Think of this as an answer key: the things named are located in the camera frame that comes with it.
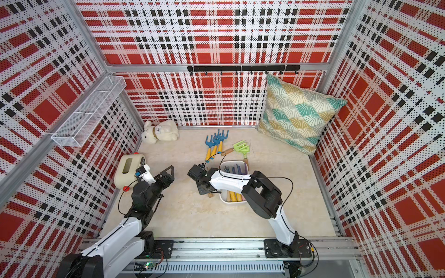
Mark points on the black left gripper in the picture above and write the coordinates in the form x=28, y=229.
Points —
x=170, y=179

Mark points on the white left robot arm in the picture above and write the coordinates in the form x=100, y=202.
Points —
x=129, y=239

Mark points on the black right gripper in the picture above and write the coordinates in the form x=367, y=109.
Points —
x=200, y=190

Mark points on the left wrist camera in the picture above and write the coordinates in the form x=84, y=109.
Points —
x=143, y=174

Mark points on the teal yellow patterned pillow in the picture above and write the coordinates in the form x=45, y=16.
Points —
x=297, y=116

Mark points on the black wall hook rail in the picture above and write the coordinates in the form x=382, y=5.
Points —
x=245, y=68

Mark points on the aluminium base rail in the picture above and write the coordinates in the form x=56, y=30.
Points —
x=335, y=257

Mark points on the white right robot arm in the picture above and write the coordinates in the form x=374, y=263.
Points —
x=263, y=196

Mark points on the white plush dog toy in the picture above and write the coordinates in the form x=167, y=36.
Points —
x=165, y=131

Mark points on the white wire wall basket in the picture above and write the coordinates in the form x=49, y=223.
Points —
x=79, y=126

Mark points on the cream toy radio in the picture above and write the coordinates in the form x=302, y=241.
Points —
x=125, y=175

